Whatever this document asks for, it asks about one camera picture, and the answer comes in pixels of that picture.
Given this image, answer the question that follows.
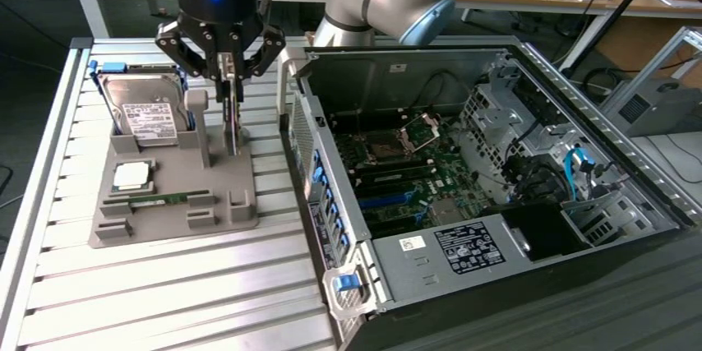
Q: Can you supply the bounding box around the graphics card with metal bracket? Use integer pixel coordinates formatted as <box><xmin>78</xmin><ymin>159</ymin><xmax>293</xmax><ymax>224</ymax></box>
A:
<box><xmin>216</xmin><ymin>51</ymin><xmax>247</xmax><ymax>158</ymax></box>

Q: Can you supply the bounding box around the blue plastic disk carrier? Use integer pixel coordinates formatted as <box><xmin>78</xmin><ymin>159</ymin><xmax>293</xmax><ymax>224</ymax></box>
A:
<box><xmin>87</xmin><ymin>60</ymin><xmax>191</xmax><ymax>130</ymax></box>

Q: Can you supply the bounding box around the open black PC case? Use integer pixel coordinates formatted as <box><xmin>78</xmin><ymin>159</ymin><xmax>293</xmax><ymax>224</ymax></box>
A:
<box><xmin>277</xmin><ymin>36</ymin><xmax>698</xmax><ymax>351</ymax></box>

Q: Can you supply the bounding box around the silver hard disk white label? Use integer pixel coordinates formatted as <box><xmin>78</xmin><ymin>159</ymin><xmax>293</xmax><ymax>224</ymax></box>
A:
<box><xmin>102</xmin><ymin>73</ymin><xmax>191</xmax><ymax>149</ymax></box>

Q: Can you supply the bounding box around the black RAM slot bank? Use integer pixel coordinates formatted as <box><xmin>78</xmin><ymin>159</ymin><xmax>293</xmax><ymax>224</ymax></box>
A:
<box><xmin>349</xmin><ymin>161</ymin><xmax>438</xmax><ymax>192</ymax></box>
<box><xmin>331</xmin><ymin>111</ymin><xmax>407</xmax><ymax>133</ymax></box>

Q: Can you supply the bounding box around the silver CPU chip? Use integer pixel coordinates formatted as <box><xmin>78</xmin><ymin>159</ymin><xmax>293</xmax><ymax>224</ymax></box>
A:
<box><xmin>111</xmin><ymin>160</ymin><xmax>154</xmax><ymax>192</ymax></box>

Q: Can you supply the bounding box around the blue slot retainer strip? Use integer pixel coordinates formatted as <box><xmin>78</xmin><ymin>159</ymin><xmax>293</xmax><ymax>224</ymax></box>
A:
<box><xmin>310</xmin><ymin>149</ymin><xmax>353</xmax><ymax>264</ymax></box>

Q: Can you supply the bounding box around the metal socket cover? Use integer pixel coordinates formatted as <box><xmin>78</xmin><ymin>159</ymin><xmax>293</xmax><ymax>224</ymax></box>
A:
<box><xmin>398</xmin><ymin>114</ymin><xmax>443</xmax><ymax>153</ymax></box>

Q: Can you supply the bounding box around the green RAM stick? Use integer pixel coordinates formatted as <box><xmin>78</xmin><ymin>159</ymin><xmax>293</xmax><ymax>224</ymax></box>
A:
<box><xmin>102</xmin><ymin>189</ymin><xmax>212</xmax><ymax>206</ymax></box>

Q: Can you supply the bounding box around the green motherboard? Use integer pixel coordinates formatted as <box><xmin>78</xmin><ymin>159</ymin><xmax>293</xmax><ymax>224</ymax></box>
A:
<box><xmin>331</xmin><ymin>114</ymin><xmax>498</xmax><ymax>237</ymax></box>

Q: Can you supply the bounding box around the grey plastic parts rack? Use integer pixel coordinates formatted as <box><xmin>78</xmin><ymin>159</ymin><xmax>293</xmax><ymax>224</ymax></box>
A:
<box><xmin>87</xmin><ymin>81</ymin><xmax>261</xmax><ymax>250</ymax></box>

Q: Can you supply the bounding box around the blue expansion slot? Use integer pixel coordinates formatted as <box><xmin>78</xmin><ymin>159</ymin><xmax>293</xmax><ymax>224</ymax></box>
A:
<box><xmin>359</xmin><ymin>192</ymin><xmax>413</xmax><ymax>210</ymax></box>

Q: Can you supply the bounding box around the perforated metal drive cage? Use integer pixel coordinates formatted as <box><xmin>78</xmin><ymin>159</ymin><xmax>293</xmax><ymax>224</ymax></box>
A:
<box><xmin>458</xmin><ymin>79</ymin><xmax>555</xmax><ymax>182</ymax></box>

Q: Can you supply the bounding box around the grey chipset heatsink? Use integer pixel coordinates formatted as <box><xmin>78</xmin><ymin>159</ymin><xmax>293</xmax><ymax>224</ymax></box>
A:
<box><xmin>430</xmin><ymin>198</ymin><xmax>467</xmax><ymax>224</ymax></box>

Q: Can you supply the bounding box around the blue case latch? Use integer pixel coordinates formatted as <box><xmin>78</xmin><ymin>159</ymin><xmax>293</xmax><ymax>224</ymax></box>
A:
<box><xmin>333</xmin><ymin>275</ymin><xmax>361</xmax><ymax>293</ymax></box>

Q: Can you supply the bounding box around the grey power supply unit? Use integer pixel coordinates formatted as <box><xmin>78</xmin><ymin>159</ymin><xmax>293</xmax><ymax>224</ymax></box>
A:
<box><xmin>371</xmin><ymin>214</ymin><xmax>550</xmax><ymax>305</ymax></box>

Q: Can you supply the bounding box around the black tripod pole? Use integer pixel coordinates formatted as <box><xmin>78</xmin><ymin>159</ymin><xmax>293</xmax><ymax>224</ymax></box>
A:
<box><xmin>558</xmin><ymin>0</ymin><xmax>674</xmax><ymax>79</ymax></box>

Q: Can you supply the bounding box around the grey computer tower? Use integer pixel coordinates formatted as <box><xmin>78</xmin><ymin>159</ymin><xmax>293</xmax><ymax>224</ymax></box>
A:
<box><xmin>601</xmin><ymin>76</ymin><xmax>702</xmax><ymax>138</ymax></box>

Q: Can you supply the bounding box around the grey metal disk bay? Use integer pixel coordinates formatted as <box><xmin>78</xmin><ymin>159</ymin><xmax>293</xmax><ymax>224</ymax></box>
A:
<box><xmin>558</xmin><ymin>190</ymin><xmax>680</xmax><ymax>247</ymax></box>

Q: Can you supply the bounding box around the black wire bundle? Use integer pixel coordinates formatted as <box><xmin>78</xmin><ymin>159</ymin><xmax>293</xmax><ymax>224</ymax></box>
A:
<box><xmin>502</xmin><ymin>153</ymin><xmax>571</xmax><ymax>206</ymax></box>

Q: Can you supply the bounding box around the blue wire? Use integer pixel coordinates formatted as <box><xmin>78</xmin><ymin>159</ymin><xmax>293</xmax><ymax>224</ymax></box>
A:
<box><xmin>562</xmin><ymin>143</ymin><xmax>597</xmax><ymax>204</ymax></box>

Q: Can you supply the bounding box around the grey flat wire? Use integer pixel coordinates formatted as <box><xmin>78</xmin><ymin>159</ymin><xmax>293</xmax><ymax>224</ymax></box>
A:
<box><xmin>559</xmin><ymin>188</ymin><xmax>625</xmax><ymax>215</ymax></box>

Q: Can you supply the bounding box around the aluminium profile frame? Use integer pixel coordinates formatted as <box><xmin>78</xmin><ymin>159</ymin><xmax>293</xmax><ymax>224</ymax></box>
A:
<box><xmin>630</xmin><ymin>25</ymin><xmax>702</xmax><ymax>93</ymax></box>

